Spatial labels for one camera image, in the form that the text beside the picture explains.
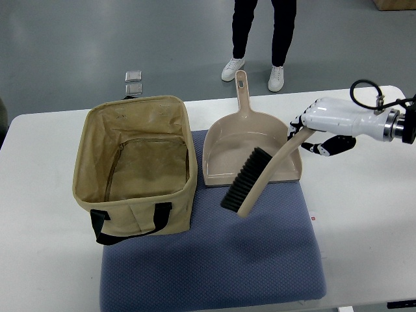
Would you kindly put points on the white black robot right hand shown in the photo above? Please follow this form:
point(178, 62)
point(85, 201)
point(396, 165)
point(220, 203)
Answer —
point(346, 120)

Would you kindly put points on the pink hand broom black bristles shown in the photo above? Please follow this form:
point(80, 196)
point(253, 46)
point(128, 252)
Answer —
point(256, 173)

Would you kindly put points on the pink plastic dustpan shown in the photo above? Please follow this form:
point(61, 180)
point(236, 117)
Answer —
point(231, 139)

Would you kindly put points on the cardboard box corner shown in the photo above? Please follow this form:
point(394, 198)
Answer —
point(394, 5)

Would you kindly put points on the blue grey cushion mat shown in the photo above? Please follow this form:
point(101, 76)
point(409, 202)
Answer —
point(222, 261)

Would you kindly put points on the lower silver floor plate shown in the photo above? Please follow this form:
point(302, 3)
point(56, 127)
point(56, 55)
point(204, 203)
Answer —
point(133, 89)

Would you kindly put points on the silver floor plate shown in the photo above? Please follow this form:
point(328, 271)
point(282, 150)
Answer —
point(133, 89)
point(132, 76)

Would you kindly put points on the upper silver floor plate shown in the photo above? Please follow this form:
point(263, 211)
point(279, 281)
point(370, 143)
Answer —
point(132, 76)

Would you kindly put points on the yellow fabric bag black handle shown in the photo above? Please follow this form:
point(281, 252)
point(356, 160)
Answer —
point(136, 169)

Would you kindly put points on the black bracket at table edge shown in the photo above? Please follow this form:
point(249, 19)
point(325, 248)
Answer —
point(401, 304)

